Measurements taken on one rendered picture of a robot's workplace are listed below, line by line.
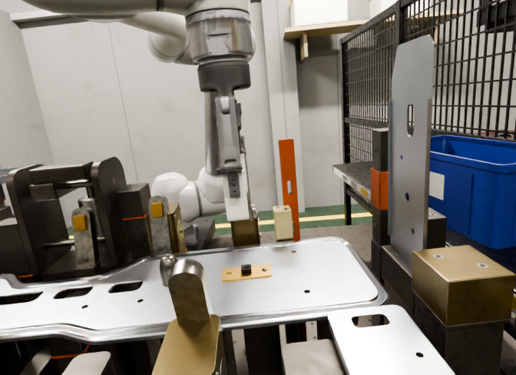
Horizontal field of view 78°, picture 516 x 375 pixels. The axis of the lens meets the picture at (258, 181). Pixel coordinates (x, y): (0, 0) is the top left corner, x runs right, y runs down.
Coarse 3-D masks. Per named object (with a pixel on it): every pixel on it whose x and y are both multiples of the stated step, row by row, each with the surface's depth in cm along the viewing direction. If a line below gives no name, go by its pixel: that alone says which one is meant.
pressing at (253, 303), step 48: (336, 240) 62; (0, 288) 56; (48, 288) 55; (96, 288) 53; (144, 288) 52; (240, 288) 49; (288, 288) 48; (336, 288) 47; (384, 288) 46; (0, 336) 44; (48, 336) 44; (96, 336) 42; (144, 336) 42
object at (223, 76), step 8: (208, 64) 43; (216, 64) 42; (224, 64) 42; (232, 64) 42; (240, 64) 43; (248, 64) 45; (200, 72) 44; (208, 72) 43; (216, 72) 42; (224, 72) 42; (232, 72) 42; (240, 72) 43; (248, 72) 45; (200, 80) 44; (208, 80) 43; (216, 80) 43; (224, 80) 42; (232, 80) 43; (240, 80) 43; (248, 80) 45; (200, 88) 45; (208, 88) 43; (216, 88) 43; (224, 88) 43; (232, 88) 43; (240, 88) 45
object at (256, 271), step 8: (248, 264) 54; (264, 264) 55; (224, 272) 54; (232, 272) 54; (240, 272) 53; (248, 272) 52; (256, 272) 53; (264, 272) 53; (224, 280) 51; (232, 280) 52
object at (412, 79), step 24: (408, 48) 45; (432, 48) 40; (408, 72) 46; (432, 72) 40; (408, 96) 46; (408, 144) 48; (408, 168) 49; (408, 192) 49; (408, 216) 50; (408, 240) 51
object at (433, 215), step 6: (432, 210) 52; (432, 216) 49; (438, 216) 49; (444, 216) 49; (432, 222) 49; (438, 222) 49; (444, 222) 49; (432, 228) 49; (438, 228) 49; (444, 228) 49; (432, 234) 49; (438, 234) 49; (444, 234) 49; (432, 240) 49; (438, 240) 49; (444, 240) 49; (432, 246) 50; (438, 246) 50; (444, 246) 50
